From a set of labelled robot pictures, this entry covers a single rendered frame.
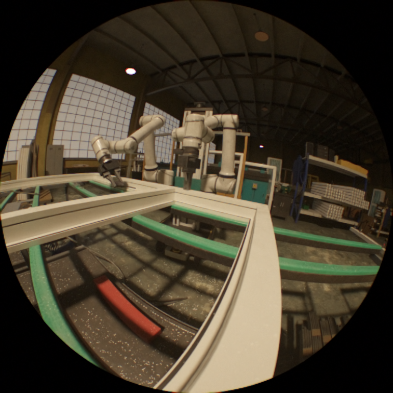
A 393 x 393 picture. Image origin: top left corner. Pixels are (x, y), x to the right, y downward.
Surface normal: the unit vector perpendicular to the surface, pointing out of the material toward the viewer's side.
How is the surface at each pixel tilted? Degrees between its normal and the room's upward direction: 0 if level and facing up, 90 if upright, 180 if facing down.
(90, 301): 0
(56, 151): 90
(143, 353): 0
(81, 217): 90
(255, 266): 0
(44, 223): 90
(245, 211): 90
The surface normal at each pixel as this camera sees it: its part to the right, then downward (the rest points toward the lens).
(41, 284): 0.11, -0.97
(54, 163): 0.90, 0.18
